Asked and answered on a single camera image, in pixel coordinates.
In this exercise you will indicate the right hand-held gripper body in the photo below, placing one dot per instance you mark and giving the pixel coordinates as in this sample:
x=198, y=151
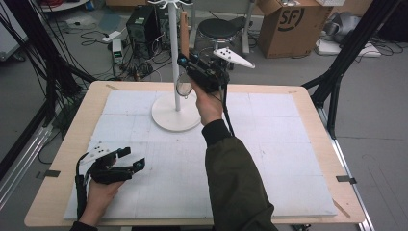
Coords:
x=208, y=75

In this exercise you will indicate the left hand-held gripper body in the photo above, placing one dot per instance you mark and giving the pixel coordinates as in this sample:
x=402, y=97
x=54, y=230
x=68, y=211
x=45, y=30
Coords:
x=107, y=174

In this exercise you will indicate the white coat rack stand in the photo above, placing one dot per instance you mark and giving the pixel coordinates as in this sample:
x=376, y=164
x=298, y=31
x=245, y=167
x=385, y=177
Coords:
x=174, y=115

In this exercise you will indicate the person's left hand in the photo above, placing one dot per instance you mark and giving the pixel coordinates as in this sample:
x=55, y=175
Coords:
x=97, y=199

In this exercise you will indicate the person's right hand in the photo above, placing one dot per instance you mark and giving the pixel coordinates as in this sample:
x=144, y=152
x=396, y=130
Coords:
x=210, y=106

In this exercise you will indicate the black round stool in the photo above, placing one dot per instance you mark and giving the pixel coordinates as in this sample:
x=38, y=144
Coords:
x=219, y=29

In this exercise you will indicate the black computer tower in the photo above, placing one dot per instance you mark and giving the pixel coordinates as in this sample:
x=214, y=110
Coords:
x=141, y=29

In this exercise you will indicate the black tape strip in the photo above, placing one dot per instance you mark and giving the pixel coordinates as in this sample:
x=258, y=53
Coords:
x=345, y=179
x=52, y=173

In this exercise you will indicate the small white power supply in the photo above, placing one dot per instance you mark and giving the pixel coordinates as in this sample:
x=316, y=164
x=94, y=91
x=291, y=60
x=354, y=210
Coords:
x=117, y=51

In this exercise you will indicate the brown cardboard box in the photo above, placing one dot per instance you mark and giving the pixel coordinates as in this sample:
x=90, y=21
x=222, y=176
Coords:
x=288, y=32

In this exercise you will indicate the white foam mat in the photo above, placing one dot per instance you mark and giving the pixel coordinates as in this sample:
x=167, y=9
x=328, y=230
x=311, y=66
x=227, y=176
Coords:
x=272, y=144

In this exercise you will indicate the white round table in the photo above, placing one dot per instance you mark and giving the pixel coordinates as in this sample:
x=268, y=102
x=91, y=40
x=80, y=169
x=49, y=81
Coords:
x=64, y=5

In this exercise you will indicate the long white power strip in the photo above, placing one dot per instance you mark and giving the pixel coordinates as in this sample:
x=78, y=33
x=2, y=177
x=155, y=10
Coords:
x=346, y=49

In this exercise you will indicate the light grey bundle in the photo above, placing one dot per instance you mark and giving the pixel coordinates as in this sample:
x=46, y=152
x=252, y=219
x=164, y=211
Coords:
x=341, y=25

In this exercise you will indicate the aluminium rail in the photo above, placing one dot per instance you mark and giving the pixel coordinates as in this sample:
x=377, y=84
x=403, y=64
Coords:
x=22, y=160
x=349, y=173

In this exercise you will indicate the black metal frame post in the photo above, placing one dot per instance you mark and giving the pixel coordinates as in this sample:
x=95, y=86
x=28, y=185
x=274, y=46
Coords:
x=349, y=48
x=38, y=41

